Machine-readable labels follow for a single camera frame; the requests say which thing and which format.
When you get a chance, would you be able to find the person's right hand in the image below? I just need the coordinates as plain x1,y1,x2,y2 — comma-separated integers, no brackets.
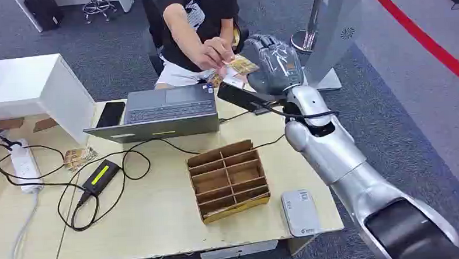
193,35,237,72

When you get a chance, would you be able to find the grey laptop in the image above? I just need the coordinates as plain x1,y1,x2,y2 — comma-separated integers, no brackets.
81,82,221,146

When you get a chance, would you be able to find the white desk bracket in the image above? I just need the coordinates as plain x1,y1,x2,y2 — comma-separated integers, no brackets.
199,239,280,259

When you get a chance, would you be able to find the red floor tape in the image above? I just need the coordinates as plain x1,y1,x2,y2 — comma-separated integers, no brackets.
364,0,459,96

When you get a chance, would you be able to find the chrome stanchion post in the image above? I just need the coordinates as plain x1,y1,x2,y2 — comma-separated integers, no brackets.
288,0,329,54

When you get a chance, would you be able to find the chrome stool base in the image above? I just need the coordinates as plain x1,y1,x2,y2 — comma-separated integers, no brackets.
81,0,119,25

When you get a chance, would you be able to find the black charger cable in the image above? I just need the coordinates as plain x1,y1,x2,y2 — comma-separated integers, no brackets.
54,135,204,233

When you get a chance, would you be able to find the black smartphone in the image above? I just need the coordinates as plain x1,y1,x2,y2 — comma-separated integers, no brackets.
95,101,128,130

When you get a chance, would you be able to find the black power cable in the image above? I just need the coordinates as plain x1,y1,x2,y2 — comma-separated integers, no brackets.
0,130,86,194

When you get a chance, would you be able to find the white power strip cable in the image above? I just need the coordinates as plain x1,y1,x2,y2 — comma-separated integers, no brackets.
8,190,43,259

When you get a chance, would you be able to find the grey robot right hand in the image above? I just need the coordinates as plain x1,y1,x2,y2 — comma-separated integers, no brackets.
245,31,307,98

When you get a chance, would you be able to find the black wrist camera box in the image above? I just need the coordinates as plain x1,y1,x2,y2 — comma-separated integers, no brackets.
216,79,288,118

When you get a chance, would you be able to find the black laptop charger brick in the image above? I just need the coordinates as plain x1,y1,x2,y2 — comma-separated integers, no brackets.
80,158,123,198

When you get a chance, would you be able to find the brown cardboard patch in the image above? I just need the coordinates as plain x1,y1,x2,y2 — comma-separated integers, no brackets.
0,117,26,131
32,117,60,134

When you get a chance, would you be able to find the white power strip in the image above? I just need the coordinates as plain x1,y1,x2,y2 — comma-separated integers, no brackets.
8,137,44,195

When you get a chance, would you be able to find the grey sign stand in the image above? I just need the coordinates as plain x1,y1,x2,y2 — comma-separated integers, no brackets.
299,0,368,92

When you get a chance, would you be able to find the person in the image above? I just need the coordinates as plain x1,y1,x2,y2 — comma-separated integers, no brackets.
146,0,252,90

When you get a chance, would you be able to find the white cabinet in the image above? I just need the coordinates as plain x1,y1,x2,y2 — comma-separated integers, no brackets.
0,52,98,149

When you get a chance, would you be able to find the grey flat device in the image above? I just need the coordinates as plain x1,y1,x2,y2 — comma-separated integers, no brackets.
280,188,324,239

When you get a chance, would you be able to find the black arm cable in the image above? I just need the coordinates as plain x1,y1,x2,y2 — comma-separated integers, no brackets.
258,100,340,124

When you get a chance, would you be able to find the wooden divided card box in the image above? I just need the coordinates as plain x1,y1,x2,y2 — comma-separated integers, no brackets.
185,138,273,226

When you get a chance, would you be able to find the yellow printed card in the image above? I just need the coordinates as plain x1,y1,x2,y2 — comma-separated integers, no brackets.
223,54,260,77

